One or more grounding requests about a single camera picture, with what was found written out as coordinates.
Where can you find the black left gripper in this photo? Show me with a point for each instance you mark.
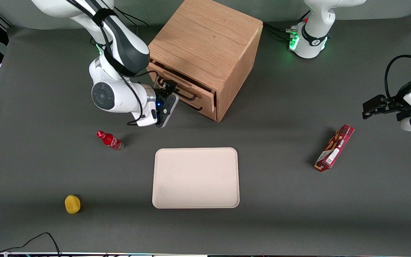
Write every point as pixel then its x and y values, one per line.
pixel 395 104

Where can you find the wooden drawer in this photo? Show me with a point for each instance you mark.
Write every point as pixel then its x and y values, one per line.
pixel 211 115
pixel 203 98

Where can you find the wooden drawer, deep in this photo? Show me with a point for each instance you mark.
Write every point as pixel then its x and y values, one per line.
pixel 211 115

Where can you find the yellow sponge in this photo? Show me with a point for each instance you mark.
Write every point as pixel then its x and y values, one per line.
pixel 72 204

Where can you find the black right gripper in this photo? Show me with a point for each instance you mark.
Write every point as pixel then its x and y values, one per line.
pixel 160 95

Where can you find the red cookie box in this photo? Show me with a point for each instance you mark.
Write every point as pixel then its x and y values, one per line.
pixel 334 150

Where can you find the wooden drawer cabinet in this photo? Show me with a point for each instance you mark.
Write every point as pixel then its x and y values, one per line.
pixel 205 35

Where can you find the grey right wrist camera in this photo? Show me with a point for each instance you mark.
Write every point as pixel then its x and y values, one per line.
pixel 166 112

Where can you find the beige plastic tray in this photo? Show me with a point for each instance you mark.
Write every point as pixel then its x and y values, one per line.
pixel 195 178

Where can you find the red soda bottle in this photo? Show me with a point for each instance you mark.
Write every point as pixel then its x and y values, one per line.
pixel 111 141

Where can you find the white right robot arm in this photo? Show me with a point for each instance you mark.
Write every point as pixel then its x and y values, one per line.
pixel 120 96

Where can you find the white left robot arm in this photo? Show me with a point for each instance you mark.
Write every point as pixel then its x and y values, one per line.
pixel 316 21

